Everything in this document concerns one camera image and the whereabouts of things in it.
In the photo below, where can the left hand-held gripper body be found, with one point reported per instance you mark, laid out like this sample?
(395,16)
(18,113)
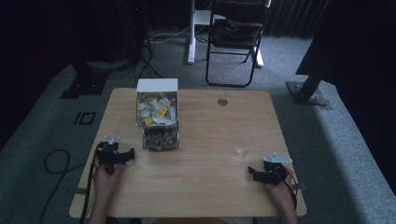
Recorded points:
(107,154)

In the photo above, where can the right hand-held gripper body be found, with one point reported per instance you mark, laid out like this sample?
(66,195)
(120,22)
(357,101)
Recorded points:
(275,169)

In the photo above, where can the person's right hand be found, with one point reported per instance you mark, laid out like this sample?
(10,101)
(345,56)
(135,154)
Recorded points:
(282,190)

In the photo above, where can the person's left hand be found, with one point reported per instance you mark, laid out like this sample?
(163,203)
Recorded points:
(106,180)

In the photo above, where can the clear glass cup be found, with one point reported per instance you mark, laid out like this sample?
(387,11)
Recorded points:
(244,146)

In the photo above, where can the pile of dark packets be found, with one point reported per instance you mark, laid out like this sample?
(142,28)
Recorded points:
(160,139)

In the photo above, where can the clear plastic box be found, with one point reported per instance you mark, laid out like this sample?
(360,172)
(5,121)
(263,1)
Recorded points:
(160,137)

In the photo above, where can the pile of white yellow sachets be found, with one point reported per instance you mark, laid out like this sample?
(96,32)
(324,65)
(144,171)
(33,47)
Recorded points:
(157,109)

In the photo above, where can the white open box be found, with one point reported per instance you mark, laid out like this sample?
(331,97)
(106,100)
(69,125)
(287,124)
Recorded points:
(157,85)

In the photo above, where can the black stand base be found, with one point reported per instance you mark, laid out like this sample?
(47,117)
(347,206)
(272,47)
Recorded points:
(85,82)

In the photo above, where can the round grey table grommet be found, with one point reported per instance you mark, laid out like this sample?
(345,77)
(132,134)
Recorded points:
(222,102)

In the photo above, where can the black metal stand with plate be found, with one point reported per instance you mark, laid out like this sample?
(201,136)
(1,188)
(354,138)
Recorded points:
(311,84)

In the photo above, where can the black folding chair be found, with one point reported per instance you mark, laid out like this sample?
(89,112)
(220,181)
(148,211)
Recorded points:
(236,31)

